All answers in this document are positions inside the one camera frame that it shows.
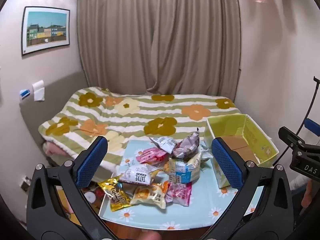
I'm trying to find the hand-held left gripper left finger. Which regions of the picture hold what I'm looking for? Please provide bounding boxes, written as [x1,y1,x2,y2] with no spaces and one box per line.
[26,135,118,240]

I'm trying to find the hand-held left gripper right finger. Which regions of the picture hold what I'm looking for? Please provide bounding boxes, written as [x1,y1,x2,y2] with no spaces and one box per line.
[200,137,293,240]

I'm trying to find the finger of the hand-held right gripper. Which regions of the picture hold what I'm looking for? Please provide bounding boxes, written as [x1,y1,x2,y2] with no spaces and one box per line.
[303,118,320,137]

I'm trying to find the gold chocolate snack packet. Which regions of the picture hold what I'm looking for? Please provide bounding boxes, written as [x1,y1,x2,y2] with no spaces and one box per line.
[97,176,133,212]

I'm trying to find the yellow-green cardboard box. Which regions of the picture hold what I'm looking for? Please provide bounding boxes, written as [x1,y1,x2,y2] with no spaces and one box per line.
[204,114,279,189]

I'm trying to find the person's right hand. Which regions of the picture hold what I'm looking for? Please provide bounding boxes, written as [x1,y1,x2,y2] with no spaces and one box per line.
[301,180,317,207]

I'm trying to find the thin black curved rod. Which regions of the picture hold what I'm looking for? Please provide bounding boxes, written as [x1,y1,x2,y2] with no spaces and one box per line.
[297,76,320,135]

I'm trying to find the pink pillow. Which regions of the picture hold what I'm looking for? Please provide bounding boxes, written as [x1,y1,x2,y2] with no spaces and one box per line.
[42,141,63,156]

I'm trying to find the purple and brown snack packet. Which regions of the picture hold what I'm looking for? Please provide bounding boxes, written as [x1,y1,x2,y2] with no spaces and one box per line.
[172,127,200,159]

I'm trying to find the blue and white snack packet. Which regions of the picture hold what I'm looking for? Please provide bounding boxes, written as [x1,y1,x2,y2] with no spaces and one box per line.
[167,152,203,184]

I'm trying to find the white packet with black print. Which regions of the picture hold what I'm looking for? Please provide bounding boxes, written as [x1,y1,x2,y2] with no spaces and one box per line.
[119,164,157,185]

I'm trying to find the daisy print tablecloth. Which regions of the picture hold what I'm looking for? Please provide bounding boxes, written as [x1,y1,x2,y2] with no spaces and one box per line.
[99,139,265,230]

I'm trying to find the dark pink snack packet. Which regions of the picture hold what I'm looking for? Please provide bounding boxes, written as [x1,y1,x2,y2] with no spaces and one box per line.
[136,147,168,165]

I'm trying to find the green striped floral blanket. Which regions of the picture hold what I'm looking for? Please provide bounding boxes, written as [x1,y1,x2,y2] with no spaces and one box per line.
[38,87,242,173]

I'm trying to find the yellow and white snack packet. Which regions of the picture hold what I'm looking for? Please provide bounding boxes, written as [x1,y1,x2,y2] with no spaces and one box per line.
[130,181,170,209]

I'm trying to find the silver snack packet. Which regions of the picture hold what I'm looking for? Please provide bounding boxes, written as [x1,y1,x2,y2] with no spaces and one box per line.
[149,136,178,154]

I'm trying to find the white tissue paper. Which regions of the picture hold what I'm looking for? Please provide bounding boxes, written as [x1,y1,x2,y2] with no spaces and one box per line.
[32,80,45,102]

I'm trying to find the beige curtain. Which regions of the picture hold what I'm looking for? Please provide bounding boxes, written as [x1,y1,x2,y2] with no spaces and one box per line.
[76,0,242,97]

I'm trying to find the wall socket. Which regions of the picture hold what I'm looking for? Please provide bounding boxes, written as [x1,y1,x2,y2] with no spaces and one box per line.
[19,176,32,193]

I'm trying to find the blue and white wall holder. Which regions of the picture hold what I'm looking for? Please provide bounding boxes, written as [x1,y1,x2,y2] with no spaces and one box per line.
[19,89,32,102]

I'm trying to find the framed wall poster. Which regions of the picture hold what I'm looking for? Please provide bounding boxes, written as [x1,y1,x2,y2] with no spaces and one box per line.
[21,6,70,56]

